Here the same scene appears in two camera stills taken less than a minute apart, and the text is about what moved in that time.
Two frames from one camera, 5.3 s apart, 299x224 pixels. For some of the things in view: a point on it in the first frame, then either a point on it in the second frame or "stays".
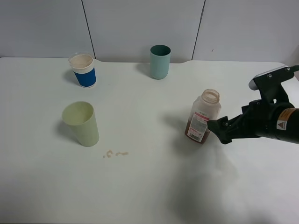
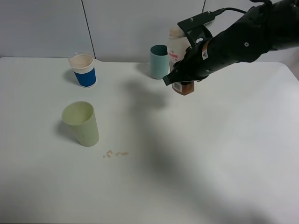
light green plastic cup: (80, 116) stays
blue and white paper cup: (82, 65) stays
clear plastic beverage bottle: (204, 108) -> (177, 45)
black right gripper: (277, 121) -> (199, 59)
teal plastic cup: (160, 61) stays
